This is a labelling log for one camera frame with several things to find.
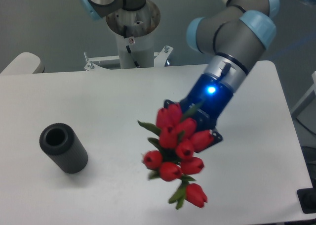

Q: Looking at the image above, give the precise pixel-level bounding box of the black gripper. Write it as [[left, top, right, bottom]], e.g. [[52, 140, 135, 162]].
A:
[[163, 74, 233, 153]]

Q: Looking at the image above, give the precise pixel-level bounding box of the red tulip bouquet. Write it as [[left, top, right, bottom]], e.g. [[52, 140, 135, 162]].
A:
[[138, 102, 208, 209]]

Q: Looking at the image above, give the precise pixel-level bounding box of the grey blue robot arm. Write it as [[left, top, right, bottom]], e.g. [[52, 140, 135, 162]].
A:
[[80, 0, 279, 152]]

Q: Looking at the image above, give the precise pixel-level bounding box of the dark grey ribbed vase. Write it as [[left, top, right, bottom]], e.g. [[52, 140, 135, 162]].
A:
[[39, 123, 88, 174]]

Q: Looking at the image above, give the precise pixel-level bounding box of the black device at table edge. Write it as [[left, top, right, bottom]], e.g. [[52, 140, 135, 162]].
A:
[[297, 188, 316, 214]]

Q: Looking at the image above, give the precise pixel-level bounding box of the white chair back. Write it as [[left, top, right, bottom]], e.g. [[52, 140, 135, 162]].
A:
[[0, 52, 45, 76]]

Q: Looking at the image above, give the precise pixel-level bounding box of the white table leg frame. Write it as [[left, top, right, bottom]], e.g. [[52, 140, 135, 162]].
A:
[[290, 72, 316, 119]]

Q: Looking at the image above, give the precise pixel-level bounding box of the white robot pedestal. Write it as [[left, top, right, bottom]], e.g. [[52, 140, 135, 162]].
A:
[[84, 0, 173, 71]]

